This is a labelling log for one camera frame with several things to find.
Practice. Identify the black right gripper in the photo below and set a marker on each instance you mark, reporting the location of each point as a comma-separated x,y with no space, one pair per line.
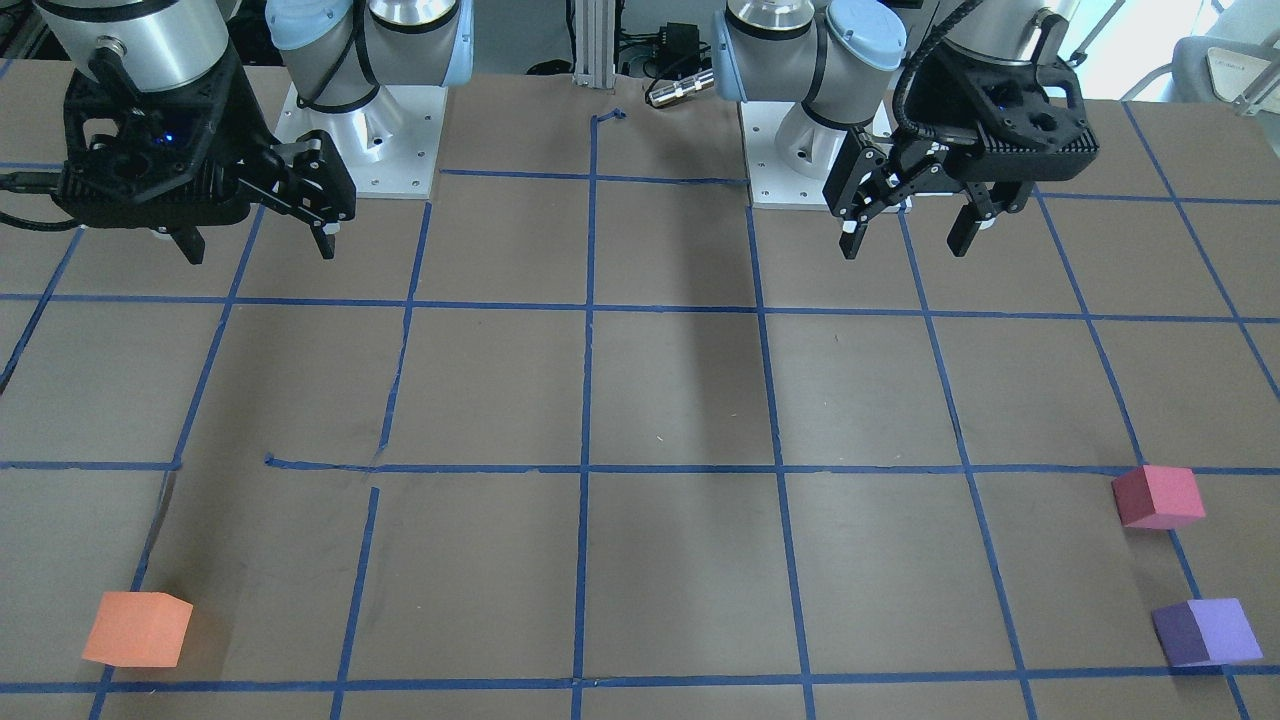
243,152

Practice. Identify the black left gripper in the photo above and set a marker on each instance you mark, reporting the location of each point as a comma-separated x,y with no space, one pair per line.
937,152

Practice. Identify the orange foam block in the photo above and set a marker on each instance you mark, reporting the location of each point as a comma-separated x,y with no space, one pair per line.
138,629

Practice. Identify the silver metal cylinder connector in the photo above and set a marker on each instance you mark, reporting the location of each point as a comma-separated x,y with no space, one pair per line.
664,93

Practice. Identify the black power adapter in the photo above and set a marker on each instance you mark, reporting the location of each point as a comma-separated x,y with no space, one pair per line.
675,43

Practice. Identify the red foam block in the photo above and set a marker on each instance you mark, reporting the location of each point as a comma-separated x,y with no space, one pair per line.
1157,497

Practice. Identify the purple foam block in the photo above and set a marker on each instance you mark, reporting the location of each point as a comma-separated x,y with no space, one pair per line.
1209,632

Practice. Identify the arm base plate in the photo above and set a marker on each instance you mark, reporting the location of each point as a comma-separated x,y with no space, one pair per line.
788,155
389,147

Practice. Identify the aluminium frame post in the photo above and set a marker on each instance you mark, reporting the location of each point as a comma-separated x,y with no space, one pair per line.
594,27

